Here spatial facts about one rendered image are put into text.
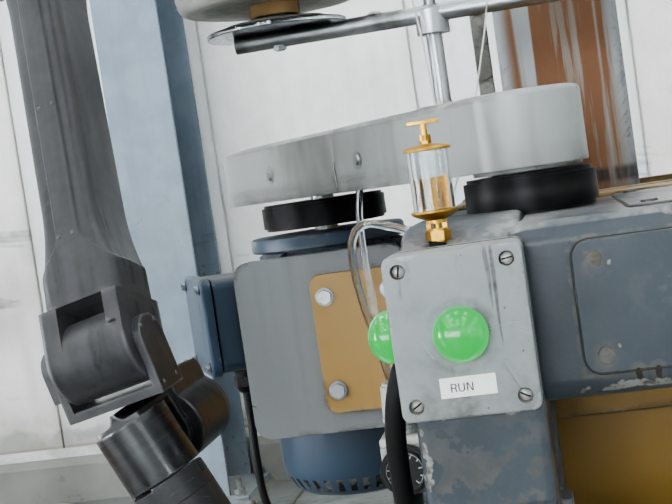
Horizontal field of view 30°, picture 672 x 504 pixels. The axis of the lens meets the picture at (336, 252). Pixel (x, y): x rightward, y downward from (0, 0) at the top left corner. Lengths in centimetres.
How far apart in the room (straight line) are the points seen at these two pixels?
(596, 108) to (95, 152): 49
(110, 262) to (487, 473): 33
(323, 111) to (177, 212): 87
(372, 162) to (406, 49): 499
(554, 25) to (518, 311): 58
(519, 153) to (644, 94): 508
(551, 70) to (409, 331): 57
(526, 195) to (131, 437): 32
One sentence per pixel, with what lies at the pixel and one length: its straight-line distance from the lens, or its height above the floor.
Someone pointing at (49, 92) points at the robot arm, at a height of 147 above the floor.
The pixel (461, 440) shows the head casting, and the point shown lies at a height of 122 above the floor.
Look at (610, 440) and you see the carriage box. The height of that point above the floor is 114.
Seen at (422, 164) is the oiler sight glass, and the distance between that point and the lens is 73.
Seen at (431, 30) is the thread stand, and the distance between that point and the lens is 105.
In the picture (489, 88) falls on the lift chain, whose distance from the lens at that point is 126.
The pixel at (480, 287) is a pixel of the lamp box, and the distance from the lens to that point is 66.
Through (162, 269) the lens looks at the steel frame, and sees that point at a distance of 571.
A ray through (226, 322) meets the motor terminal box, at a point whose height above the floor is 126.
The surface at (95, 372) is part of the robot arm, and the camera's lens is 90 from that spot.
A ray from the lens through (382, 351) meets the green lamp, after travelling 68.
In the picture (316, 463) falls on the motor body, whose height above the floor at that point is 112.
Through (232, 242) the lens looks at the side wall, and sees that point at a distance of 608.
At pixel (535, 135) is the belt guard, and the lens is 82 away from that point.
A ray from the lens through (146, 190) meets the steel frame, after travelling 571.
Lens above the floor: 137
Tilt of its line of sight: 3 degrees down
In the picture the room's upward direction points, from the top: 8 degrees counter-clockwise
